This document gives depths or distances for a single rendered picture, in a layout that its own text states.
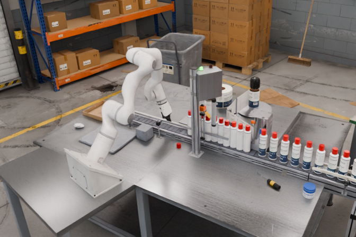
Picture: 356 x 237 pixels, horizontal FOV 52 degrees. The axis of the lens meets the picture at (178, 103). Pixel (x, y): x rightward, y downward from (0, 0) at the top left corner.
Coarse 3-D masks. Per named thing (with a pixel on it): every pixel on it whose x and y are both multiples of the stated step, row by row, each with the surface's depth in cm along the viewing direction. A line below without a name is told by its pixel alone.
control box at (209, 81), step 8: (200, 72) 235; (208, 72) 235; (216, 72) 236; (200, 80) 234; (208, 80) 236; (216, 80) 239; (200, 88) 236; (208, 88) 239; (216, 88) 241; (200, 96) 239; (208, 96) 241; (216, 96) 244
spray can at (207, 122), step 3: (207, 117) 263; (204, 120) 267; (207, 120) 264; (210, 120) 266; (204, 123) 266; (207, 123) 264; (210, 123) 265; (204, 126) 267; (207, 126) 265; (210, 126) 266; (204, 129) 269; (207, 129) 266; (210, 129) 267; (210, 132) 268; (204, 135) 271; (207, 135) 269; (210, 135) 270; (207, 138) 270; (210, 138) 271
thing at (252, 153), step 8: (136, 120) 305; (144, 120) 304; (152, 120) 303; (168, 128) 291; (176, 128) 290; (216, 144) 267; (240, 152) 257; (248, 152) 256; (256, 152) 256; (272, 160) 246; (288, 160) 246; (296, 168) 238
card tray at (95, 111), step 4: (96, 104) 339; (100, 104) 343; (88, 108) 331; (92, 108) 335; (96, 108) 337; (100, 108) 337; (84, 112) 325; (88, 112) 331; (92, 112) 331; (96, 112) 331; (100, 112) 330; (88, 116) 324; (92, 116) 321; (96, 116) 318; (100, 116) 323; (100, 120) 317
